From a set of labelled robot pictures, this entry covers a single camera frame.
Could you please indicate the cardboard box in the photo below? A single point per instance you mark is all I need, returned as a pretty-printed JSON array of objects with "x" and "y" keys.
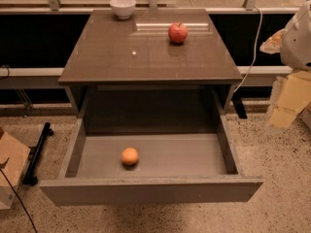
[{"x": 13, "y": 160}]

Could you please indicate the white bowl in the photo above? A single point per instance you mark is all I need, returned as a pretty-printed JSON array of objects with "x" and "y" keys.
[{"x": 123, "y": 9}]

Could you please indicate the grey cabinet with glossy top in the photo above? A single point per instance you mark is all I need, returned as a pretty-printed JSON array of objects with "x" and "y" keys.
[{"x": 127, "y": 77}]

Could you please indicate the orange fruit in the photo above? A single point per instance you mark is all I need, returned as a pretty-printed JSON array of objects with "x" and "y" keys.
[{"x": 129, "y": 156}]

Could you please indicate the open grey top drawer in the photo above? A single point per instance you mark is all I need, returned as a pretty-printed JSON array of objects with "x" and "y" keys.
[{"x": 171, "y": 168}]

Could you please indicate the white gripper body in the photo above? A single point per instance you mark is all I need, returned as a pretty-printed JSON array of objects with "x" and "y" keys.
[{"x": 297, "y": 48}]

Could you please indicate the black metal bar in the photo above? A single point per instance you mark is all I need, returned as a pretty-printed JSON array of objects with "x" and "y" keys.
[{"x": 34, "y": 155}]

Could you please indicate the red apple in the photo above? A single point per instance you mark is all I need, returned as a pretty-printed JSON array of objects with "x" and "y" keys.
[{"x": 177, "y": 32}]

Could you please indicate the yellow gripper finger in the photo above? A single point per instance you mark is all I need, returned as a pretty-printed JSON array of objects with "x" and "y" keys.
[
  {"x": 273, "y": 43},
  {"x": 289, "y": 97}
]

